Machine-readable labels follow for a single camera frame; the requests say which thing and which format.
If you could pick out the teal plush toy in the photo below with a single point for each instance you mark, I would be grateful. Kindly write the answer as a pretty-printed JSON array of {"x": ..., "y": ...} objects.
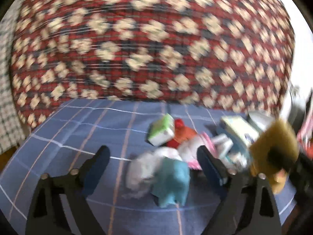
[{"x": 172, "y": 182}]

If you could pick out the white cream carton box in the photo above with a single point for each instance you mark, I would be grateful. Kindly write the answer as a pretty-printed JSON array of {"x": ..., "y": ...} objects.
[{"x": 240, "y": 129}]

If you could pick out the blue plaid bed sheet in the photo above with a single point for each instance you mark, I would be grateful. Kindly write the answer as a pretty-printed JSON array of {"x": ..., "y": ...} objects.
[{"x": 80, "y": 132}]

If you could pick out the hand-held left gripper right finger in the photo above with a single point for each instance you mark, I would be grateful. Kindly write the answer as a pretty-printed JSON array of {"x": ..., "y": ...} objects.
[{"x": 211, "y": 170}]

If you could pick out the metal basin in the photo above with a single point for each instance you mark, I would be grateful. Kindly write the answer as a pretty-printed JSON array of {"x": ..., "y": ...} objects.
[{"x": 259, "y": 120}]

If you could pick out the green white tissue pack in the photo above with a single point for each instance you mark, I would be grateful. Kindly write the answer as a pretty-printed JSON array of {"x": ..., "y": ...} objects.
[{"x": 161, "y": 129}]

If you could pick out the yellow sponge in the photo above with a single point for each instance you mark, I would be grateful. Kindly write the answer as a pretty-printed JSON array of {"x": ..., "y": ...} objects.
[{"x": 271, "y": 137}]

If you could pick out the clear teal tissue pack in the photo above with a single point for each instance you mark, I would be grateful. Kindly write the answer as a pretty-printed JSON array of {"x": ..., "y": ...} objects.
[{"x": 232, "y": 155}]

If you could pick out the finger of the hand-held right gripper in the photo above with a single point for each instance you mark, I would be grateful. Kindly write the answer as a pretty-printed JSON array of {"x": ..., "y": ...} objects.
[{"x": 276, "y": 158}]

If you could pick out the houndstooth cloth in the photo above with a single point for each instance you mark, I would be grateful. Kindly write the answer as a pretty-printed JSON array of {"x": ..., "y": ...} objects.
[{"x": 7, "y": 98}]

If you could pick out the white plush toy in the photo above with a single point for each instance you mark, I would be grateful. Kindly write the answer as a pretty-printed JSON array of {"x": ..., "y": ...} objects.
[{"x": 145, "y": 173}]

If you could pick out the red orange plush toy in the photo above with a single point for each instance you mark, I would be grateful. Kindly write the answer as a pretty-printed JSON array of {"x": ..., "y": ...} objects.
[{"x": 183, "y": 133}]

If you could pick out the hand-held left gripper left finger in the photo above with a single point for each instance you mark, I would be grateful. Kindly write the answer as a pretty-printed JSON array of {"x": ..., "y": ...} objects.
[{"x": 91, "y": 182}]

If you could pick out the red plaid bear blanket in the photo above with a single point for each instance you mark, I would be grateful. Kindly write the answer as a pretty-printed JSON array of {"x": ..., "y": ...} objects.
[{"x": 151, "y": 41}]

